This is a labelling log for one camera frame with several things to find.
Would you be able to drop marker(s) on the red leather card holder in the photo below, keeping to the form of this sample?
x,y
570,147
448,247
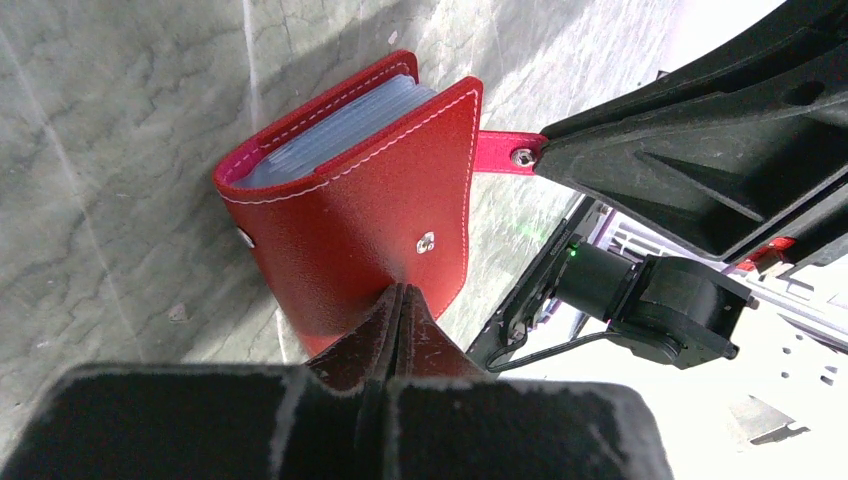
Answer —
x,y
337,202

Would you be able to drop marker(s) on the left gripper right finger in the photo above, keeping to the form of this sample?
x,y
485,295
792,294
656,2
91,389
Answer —
x,y
472,427

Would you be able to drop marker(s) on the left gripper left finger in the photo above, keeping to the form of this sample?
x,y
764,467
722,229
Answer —
x,y
212,421

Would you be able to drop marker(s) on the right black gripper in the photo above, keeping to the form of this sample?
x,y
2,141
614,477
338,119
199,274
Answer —
x,y
730,150

